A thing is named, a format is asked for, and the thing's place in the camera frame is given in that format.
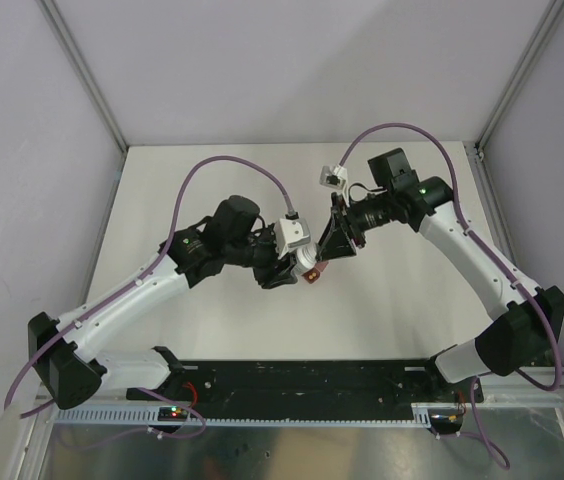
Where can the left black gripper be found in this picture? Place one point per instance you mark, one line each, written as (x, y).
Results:
(270, 277)

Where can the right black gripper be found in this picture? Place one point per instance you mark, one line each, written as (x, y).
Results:
(336, 243)

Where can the red pill organizer box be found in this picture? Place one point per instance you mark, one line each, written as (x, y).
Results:
(314, 274)

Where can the white pill bottle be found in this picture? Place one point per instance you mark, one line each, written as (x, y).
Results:
(306, 258)

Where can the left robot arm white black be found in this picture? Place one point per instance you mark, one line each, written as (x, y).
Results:
(69, 352)

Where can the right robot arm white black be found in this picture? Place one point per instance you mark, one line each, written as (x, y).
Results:
(526, 318)

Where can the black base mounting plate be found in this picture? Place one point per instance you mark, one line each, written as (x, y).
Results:
(312, 409)

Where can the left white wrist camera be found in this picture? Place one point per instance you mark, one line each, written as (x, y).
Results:
(290, 235)

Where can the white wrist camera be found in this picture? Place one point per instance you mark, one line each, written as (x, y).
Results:
(290, 235)
(335, 177)

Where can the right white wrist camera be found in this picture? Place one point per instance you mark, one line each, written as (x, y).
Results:
(335, 177)

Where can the grey slotted cable duct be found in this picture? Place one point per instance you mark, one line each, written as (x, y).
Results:
(416, 415)

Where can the right aluminium frame post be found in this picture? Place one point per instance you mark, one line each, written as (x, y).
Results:
(526, 63)

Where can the aluminium frame post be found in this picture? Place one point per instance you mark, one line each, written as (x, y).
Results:
(75, 57)
(526, 63)

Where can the left aluminium frame post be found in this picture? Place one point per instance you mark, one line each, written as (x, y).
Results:
(75, 57)

